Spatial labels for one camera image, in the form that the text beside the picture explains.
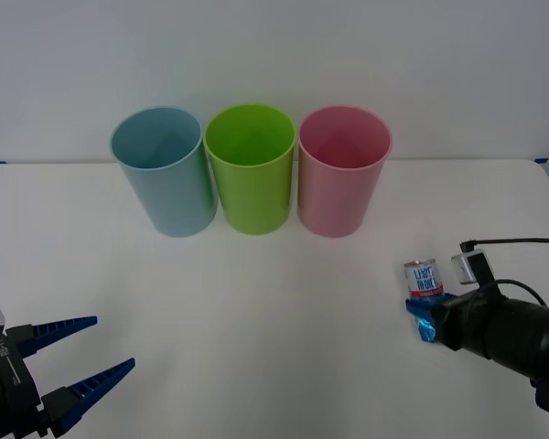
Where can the pale blue plastic bin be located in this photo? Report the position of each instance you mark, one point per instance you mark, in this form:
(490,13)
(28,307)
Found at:
(174,201)

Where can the pink plastic bin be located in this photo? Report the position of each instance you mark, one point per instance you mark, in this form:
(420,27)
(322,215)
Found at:
(334,201)

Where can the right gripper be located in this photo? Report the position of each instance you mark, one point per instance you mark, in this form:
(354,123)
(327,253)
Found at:
(462,322)

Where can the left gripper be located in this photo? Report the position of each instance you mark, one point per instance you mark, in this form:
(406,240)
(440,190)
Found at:
(9,393)

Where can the green plastic bin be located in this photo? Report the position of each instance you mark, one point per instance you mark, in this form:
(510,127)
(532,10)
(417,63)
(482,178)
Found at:
(251,201)

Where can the white can with blue label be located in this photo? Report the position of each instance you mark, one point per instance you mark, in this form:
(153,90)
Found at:
(423,279)

